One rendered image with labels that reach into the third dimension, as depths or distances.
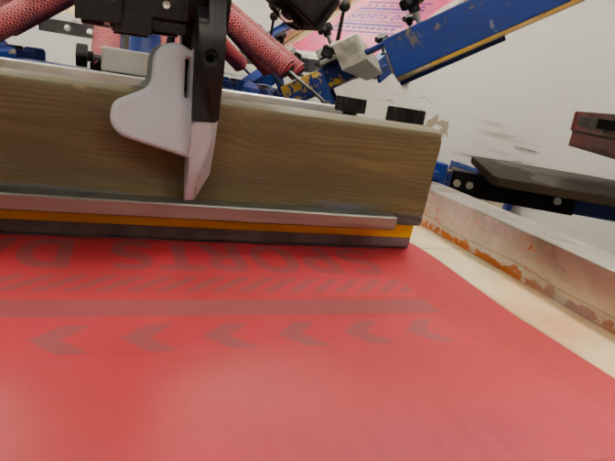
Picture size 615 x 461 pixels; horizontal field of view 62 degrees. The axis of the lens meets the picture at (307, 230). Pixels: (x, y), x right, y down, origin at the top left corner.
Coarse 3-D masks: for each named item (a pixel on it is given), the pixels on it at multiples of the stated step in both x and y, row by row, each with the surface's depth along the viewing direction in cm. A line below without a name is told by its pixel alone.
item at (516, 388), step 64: (384, 256) 40; (512, 320) 31; (256, 384) 21; (320, 384) 21; (384, 384) 22; (448, 384) 23; (512, 384) 24; (576, 384) 25; (256, 448) 17; (320, 448) 18; (384, 448) 18; (448, 448) 19; (512, 448) 19; (576, 448) 20
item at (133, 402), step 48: (0, 384) 18; (48, 384) 19; (96, 384) 19; (144, 384) 20; (192, 384) 20; (0, 432) 16; (48, 432) 16; (96, 432) 17; (144, 432) 17; (192, 432) 18
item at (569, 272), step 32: (448, 192) 50; (448, 224) 48; (480, 224) 43; (512, 224) 40; (480, 256) 43; (512, 256) 40; (544, 256) 37; (576, 256) 34; (608, 256) 35; (544, 288) 37; (576, 288) 34; (608, 288) 32; (608, 320) 32
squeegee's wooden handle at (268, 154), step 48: (0, 96) 29; (48, 96) 29; (96, 96) 30; (0, 144) 29; (48, 144) 30; (96, 144) 31; (144, 144) 32; (240, 144) 34; (288, 144) 35; (336, 144) 36; (384, 144) 37; (432, 144) 38; (144, 192) 33; (240, 192) 35; (288, 192) 36; (336, 192) 37; (384, 192) 39
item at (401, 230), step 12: (0, 216) 32; (12, 216) 32; (24, 216) 32; (36, 216) 32; (48, 216) 33; (60, 216) 33; (72, 216) 33; (84, 216) 33; (96, 216) 34; (108, 216) 34; (120, 216) 34; (216, 228) 36; (228, 228) 37; (240, 228) 37; (252, 228) 37; (264, 228) 38; (276, 228) 38; (288, 228) 38; (300, 228) 39; (312, 228) 39; (324, 228) 39; (336, 228) 40; (348, 228) 40; (396, 228) 41; (408, 228) 42
